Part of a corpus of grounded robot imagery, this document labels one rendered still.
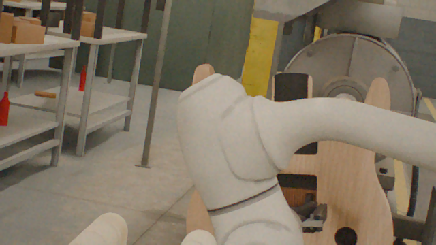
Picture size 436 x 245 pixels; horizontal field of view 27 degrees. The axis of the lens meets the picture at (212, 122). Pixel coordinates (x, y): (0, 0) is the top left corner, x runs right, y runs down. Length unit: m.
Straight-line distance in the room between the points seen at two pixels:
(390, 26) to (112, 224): 1.01
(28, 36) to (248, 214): 4.46
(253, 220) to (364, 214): 0.41
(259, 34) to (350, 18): 7.19
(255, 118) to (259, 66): 7.77
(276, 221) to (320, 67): 0.56
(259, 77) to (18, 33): 3.93
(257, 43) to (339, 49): 7.24
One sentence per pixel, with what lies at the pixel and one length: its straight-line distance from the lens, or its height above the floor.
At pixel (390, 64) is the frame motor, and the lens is 1.65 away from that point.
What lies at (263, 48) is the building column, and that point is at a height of 0.89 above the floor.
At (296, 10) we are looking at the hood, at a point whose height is 1.41.
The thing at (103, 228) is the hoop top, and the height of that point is 1.21.
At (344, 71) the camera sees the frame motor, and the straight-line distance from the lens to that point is 1.64.
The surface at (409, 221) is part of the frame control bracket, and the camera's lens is 1.78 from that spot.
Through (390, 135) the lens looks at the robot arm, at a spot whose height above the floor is 1.28.
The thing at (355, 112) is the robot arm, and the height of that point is 1.30.
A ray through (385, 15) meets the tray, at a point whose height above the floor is 1.42.
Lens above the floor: 1.43
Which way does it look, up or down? 9 degrees down
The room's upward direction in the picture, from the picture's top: 9 degrees clockwise
